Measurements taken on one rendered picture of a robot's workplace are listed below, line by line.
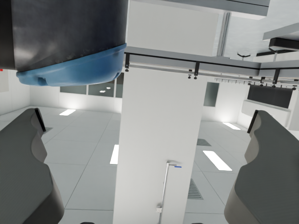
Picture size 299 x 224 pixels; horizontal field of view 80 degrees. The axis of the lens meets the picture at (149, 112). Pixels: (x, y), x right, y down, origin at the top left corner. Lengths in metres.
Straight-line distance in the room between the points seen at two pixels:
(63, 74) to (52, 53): 0.02
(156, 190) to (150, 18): 1.82
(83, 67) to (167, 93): 1.68
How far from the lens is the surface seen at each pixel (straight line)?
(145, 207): 2.37
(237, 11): 1.44
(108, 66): 0.20
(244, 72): 1.41
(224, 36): 1.39
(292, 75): 1.24
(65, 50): 0.19
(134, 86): 1.81
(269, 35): 0.58
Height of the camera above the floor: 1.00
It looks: 12 degrees up
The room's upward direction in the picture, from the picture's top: 174 degrees counter-clockwise
